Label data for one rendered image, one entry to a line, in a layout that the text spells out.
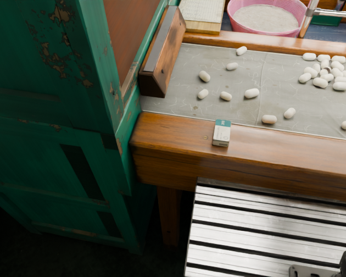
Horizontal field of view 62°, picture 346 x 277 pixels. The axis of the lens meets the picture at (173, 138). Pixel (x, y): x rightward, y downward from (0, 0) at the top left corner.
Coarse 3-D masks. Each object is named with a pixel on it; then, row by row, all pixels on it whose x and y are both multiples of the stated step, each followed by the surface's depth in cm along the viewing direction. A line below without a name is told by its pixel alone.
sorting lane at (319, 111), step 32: (192, 64) 83; (224, 64) 83; (256, 64) 82; (288, 64) 82; (320, 64) 82; (192, 96) 75; (256, 96) 75; (288, 96) 75; (320, 96) 74; (288, 128) 68; (320, 128) 68
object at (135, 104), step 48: (144, 96) 75; (0, 144) 70; (48, 144) 66; (96, 144) 59; (0, 192) 97; (48, 192) 88; (96, 192) 82; (144, 192) 106; (96, 240) 117; (144, 240) 122
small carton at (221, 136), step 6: (216, 120) 64; (222, 120) 64; (228, 120) 64; (216, 126) 63; (222, 126) 63; (228, 126) 63; (216, 132) 62; (222, 132) 62; (228, 132) 62; (216, 138) 61; (222, 138) 61; (228, 138) 61; (216, 144) 62; (222, 144) 61; (228, 144) 61
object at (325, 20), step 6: (342, 0) 98; (336, 6) 100; (342, 6) 100; (312, 18) 104; (318, 18) 104; (324, 18) 104; (330, 18) 103; (336, 18) 103; (318, 24) 106; (324, 24) 105; (330, 24) 105; (336, 24) 105
